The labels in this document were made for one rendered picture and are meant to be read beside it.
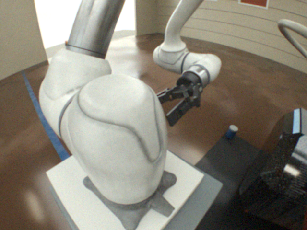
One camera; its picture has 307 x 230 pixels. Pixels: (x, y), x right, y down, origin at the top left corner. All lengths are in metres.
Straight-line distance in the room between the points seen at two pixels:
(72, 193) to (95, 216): 0.09
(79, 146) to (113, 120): 0.06
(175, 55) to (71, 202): 0.58
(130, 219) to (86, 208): 0.11
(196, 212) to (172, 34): 0.58
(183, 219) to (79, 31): 0.51
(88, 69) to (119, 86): 0.13
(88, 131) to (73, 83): 0.15
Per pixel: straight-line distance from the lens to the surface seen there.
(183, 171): 0.44
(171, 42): 0.60
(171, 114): 0.33
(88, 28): 0.35
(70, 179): 0.46
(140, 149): 0.19
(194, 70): 0.50
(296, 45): 0.92
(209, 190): 0.48
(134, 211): 0.36
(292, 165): 0.92
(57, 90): 0.33
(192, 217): 0.44
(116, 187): 0.24
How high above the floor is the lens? 1.22
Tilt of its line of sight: 38 degrees down
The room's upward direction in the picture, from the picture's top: straight up
